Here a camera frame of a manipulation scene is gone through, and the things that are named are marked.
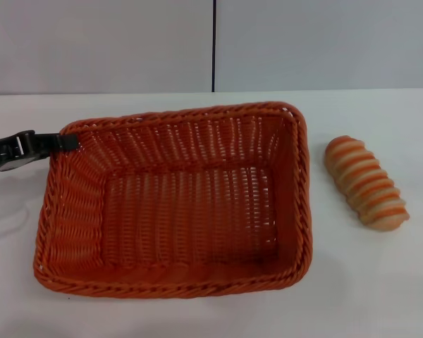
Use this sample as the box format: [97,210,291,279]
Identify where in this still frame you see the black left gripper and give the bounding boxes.
[0,130,80,174]

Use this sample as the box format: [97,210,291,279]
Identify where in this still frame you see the orange woven plastic basket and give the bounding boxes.
[32,101,314,299]

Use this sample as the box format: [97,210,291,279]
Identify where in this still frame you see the striped spiral bread roll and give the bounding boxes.
[324,135,410,233]

